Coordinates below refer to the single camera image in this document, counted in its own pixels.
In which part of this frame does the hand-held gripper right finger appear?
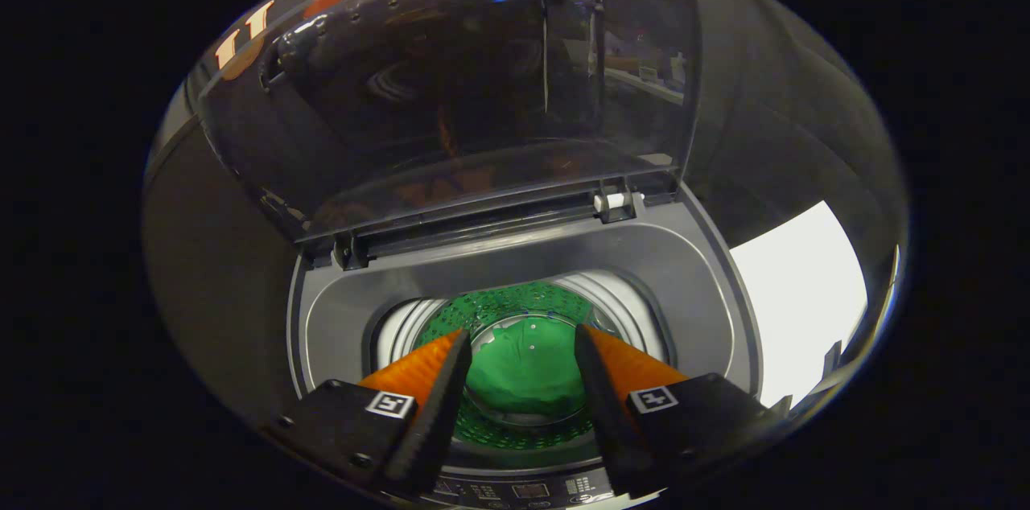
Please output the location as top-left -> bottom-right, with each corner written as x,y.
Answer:
574,323 -> 793,495

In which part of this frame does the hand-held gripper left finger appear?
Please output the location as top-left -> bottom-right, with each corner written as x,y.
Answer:
270,327 -> 473,495

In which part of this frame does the green polo shirt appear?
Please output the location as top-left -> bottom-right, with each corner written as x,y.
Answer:
487,315 -> 587,416

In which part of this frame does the dark transparent washing machine lid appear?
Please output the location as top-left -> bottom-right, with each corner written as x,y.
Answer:
197,0 -> 701,247

